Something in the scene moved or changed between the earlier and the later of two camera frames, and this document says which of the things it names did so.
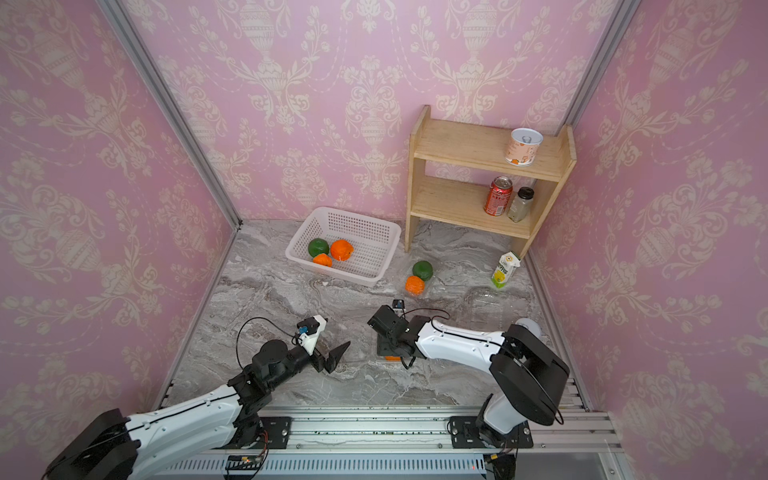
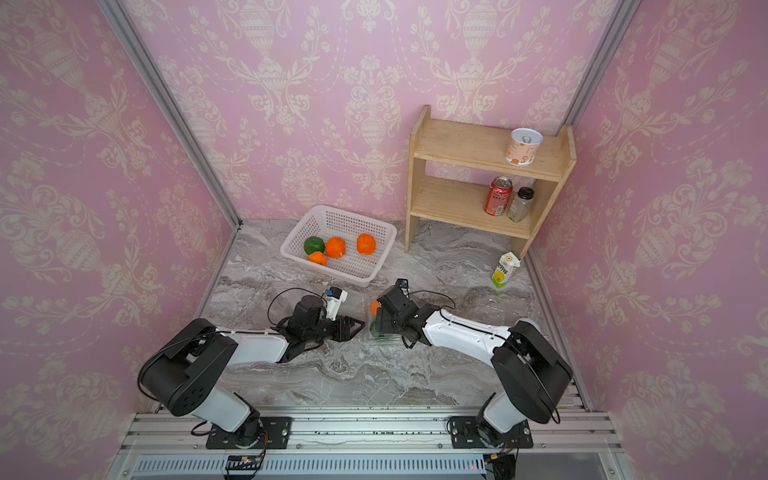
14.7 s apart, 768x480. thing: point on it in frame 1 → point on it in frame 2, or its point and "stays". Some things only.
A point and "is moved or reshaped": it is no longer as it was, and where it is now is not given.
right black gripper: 382,348 → 385,320
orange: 322,259 is moved or reshaped
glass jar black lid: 521,205 stays
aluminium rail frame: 396,442 stays
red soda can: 498,196 stays
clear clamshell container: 494,308 stays
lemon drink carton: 505,269 stays
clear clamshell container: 429,285 is moved or reshaped
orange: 414,285 → 374,306
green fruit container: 318,246 stays
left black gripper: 333,359 → 345,334
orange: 341,250 is moved or reshaped
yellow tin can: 530,325 stays
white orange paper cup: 523,147 stays
